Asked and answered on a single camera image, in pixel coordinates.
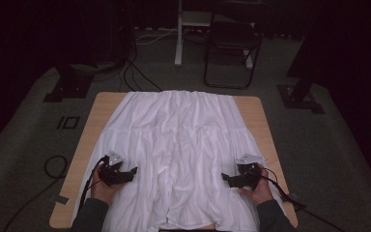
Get black floor cables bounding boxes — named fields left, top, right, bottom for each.
left=118, top=47, right=164, bottom=95

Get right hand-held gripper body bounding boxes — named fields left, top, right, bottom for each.
left=236, top=153, right=266, bottom=191

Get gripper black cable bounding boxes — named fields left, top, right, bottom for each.
left=260, top=166, right=348, bottom=232
left=76, top=156, right=109, bottom=215

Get white skirt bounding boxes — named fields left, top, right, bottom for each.
left=71, top=90, right=286, bottom=232

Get black folding chair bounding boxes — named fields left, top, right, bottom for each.
left=203, top=12, right=264, bottom=91

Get person's left hand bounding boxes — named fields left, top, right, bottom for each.
left=90, top=159, right=121, bottom=206

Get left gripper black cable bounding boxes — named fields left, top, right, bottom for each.
left=76, top=156, right=109, bottom=215

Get white metal stand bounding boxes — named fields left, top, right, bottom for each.
left=173, top=0, right=255, bottom=71

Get looped black floor cable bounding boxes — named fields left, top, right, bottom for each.
left=2, top=155, right=69, bottom=232

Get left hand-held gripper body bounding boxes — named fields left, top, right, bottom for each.
left=98, top=151, right=126, bottom=188

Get black stand base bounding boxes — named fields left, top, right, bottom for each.
left=276, top=32, right=326, bottom=115
left=43, top=62, right=95, bottom=103

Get white floor cable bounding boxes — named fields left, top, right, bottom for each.
left=134, top=27, right=179, bottom=46

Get dark equipment cabinet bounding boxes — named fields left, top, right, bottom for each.
left=107, top=0, right=137, bottom=64

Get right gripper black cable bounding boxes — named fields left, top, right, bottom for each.
left=260, top=166, right=348, bottom=232

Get person's right hand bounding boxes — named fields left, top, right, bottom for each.
left=238, top=162, right=274, bottom=207

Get grey floor tape piece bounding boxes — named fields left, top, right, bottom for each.
left=53, top=194, right=70, bottom=206

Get grey tape on cable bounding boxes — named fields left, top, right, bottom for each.
left=283, top=191, right=300, bottom=203

